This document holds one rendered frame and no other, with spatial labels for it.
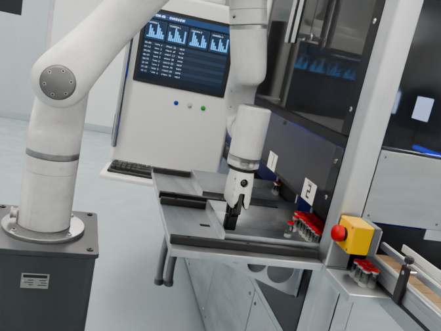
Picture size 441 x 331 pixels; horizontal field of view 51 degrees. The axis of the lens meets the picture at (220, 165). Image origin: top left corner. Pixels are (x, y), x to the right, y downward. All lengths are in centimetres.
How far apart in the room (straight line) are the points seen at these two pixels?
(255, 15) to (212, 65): 93
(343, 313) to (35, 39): 582
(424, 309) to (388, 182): 32
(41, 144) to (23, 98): 564
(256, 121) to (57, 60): 47
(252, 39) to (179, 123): 100
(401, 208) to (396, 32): 44
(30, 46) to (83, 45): 562
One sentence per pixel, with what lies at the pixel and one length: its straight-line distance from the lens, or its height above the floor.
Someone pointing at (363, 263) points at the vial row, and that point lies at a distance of 122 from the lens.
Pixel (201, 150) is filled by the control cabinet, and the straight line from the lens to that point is 208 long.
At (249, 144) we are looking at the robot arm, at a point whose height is 115.
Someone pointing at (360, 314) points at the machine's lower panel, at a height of 75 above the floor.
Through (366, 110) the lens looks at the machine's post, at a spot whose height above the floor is 129.
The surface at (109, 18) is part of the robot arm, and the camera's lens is 106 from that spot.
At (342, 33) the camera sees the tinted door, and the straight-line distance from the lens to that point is 140.
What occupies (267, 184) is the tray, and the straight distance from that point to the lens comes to 183.
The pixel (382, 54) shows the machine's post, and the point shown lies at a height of 142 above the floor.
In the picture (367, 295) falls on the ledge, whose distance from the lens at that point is 117.
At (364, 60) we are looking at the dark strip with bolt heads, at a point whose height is 141.
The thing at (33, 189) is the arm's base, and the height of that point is 97.
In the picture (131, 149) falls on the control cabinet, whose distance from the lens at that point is 209.
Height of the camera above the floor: 134
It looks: 13 degrees down
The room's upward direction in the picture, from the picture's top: 12 degrees clockwise
